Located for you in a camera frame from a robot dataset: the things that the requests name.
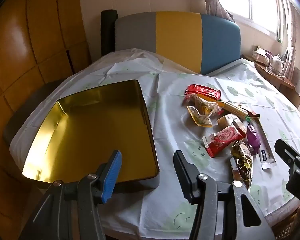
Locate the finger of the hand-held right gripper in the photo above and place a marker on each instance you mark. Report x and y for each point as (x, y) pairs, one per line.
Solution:
(287, 153)

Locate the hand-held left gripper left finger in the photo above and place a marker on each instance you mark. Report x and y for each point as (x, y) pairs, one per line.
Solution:
(112, 175)

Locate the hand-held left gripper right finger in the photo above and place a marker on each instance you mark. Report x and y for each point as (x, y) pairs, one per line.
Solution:
(186, 180)

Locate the silver stick sachet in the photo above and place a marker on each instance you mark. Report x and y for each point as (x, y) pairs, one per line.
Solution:
(265, 147)

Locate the purple snack packet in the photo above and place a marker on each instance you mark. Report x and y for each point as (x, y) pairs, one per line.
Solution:
(253, 137)

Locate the brown gold snack packet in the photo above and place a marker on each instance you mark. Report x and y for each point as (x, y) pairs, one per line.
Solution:
(246, 167)

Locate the gold tin box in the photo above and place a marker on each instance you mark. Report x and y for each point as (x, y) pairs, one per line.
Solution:
(90, 135)

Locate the white brown snack packet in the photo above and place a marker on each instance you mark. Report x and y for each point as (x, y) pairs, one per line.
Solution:
(241, 148)

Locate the thin brown snack stick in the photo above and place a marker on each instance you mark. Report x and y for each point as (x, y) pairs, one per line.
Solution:
(235, 170)

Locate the dark red snack bar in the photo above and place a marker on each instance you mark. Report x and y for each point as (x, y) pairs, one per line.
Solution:
(251, 112)

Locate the red white wafer packet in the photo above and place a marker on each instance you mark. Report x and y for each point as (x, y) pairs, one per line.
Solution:
(223, 138)

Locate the clear yellow candy packet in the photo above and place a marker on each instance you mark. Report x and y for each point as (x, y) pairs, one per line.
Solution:
(206, 105)
(200, 117)

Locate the green-edged cracker packet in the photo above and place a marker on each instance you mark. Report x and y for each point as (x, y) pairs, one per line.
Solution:
(234, 109)

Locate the sesame bar red-ended wrapper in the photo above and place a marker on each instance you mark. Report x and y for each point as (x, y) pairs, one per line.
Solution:
(189, 100)

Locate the long red wafer packet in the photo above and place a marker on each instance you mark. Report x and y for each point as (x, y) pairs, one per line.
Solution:
(202, 91)

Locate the white green-print tablecloth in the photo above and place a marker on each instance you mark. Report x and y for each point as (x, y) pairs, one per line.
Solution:
(170, 120)

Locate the wooden side table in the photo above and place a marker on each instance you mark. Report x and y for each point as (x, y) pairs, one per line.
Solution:
(275, 77)

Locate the white teapot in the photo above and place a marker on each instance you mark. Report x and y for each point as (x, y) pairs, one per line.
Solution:
(277, 63)

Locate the tissue box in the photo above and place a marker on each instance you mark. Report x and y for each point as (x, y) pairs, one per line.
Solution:
(261, 55)

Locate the grey yellow blue chair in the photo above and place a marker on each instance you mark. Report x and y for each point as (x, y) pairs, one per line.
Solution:
(177, 40)

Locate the window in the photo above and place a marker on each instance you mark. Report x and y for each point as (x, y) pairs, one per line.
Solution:
(255, 0)

